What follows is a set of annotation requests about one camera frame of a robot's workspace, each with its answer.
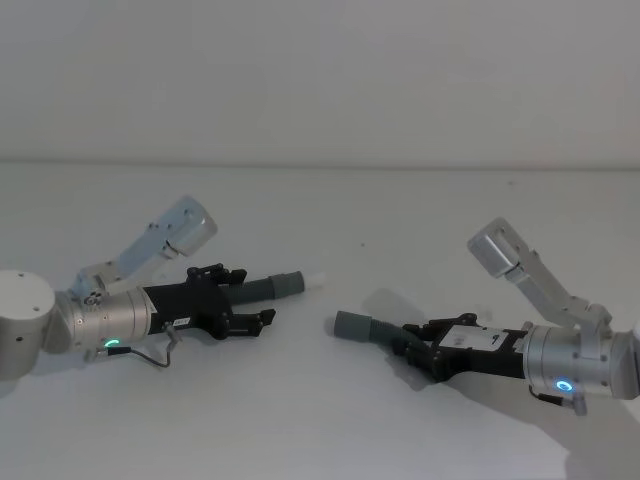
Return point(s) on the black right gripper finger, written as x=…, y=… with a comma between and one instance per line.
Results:
x=421, y=360
x=440, y=326

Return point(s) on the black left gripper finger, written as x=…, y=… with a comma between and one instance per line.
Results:
x=247, y=324
x=215, y=275

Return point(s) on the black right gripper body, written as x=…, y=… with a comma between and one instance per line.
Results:
x=487, y=357

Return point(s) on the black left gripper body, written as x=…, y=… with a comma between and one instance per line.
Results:
x=192, y=307

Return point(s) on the grey tube with white tip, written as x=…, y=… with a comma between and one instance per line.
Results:
x=272, y=287

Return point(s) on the grey ribbed tube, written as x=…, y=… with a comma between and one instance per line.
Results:
x=357, y=327

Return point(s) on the white table cloth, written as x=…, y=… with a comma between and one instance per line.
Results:
x=310, y=425

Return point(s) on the white curtain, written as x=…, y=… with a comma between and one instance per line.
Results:
x=320, y=75

